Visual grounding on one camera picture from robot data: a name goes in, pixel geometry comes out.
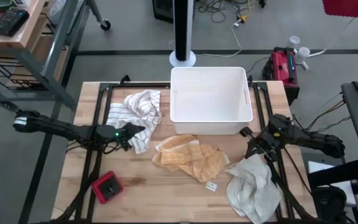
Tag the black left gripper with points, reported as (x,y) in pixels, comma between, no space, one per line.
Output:
(110,133)

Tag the white plastic bottle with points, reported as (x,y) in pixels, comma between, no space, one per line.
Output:
(303,53)

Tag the black keypad device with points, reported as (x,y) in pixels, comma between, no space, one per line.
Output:
(9,21)

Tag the yellow checked towel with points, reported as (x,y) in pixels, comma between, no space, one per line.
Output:
(191,155)

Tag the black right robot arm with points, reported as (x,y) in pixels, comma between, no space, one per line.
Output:
(315,140)

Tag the tower fan with round base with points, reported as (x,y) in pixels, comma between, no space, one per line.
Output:
(181,31)

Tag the white towel with brown stripes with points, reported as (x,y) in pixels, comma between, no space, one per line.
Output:
(138,109)

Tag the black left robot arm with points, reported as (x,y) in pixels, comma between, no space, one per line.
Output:
(57,127)

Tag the off-white crumpled towel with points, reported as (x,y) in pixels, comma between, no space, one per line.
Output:
(250,186)

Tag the black caster wheel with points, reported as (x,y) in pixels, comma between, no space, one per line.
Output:
(105,25)

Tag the white plastic cup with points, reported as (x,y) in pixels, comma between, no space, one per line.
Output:
(294,41)

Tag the red acoustic panel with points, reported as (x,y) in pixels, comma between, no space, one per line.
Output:
(350,7)

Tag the green tray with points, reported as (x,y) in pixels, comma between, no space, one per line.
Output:
(2,3)

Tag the white paper sheet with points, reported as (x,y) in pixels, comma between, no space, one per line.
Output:
(317,166)

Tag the black box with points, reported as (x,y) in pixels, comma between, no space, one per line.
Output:
(163,11)

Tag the wooden workbench with grey legs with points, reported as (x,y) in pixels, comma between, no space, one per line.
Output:
(33,18)

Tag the yellow plug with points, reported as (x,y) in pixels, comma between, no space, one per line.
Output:
(242,18)

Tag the red black tool case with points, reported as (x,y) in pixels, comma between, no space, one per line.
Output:
(280,67)

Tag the black backpack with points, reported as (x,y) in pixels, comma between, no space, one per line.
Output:
(329,203)

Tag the red black square device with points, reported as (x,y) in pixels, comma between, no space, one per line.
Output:
(107,188)

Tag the white perforated plastic basket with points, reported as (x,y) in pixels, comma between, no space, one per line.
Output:
(210,102)

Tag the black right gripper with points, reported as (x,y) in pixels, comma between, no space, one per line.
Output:
(273,133)

